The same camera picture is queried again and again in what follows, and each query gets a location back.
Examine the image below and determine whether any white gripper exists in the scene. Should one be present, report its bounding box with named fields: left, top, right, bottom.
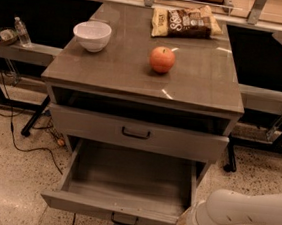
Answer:
left=176, top=200, right=221, bottom=225

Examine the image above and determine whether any grey drawer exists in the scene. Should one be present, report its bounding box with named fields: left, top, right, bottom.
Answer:
left=42, top=139, right=197, bottom=225
left=50, top=103, right=229, bottom=162

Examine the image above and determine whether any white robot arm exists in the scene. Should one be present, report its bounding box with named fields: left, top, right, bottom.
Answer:
left=176, top=189, right=282, bottom=225

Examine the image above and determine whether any grey top drawer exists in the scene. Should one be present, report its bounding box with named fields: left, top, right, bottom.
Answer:
left=50, top=103, right=229, bottom=162

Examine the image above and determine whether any grey drawer cabinet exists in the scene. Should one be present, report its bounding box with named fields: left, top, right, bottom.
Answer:
left=42, top=2, right=244, bottom=176

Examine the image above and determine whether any grey side bench right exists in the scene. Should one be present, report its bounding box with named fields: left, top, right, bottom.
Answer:
left=239, top=84, right=282, bottom=115

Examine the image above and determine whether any grey side bench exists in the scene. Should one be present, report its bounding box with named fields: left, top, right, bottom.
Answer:
left=239, top=84, right=282, bottom=115
left=0, top=42, right=61, bottom=67

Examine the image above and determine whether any red apple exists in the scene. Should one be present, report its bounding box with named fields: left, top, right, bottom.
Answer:
left=149, top=46, right=176, bottom=74

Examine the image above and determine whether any brown chip bag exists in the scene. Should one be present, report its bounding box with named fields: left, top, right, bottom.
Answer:
left=151, top=6, right=222, bottom=39

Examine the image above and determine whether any white ceramic bowl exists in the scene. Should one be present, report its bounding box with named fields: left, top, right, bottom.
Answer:
left=73, top=21, right=112, bottom=53

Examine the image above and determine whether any grey side bench left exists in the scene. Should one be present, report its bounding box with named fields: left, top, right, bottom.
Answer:
left=0, top=42, right=61, bottom=67

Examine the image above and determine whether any clear plastic water bottle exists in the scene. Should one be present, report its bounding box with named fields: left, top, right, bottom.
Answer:
left=14, top=17, right=32, bottom=48

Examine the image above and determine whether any small round dish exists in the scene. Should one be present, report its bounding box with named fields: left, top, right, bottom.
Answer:
left=0, top=27, right=18, bottom=46

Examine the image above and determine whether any black floor cable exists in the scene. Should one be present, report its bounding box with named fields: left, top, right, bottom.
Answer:
left=0, top=35, right=95, bottom=225

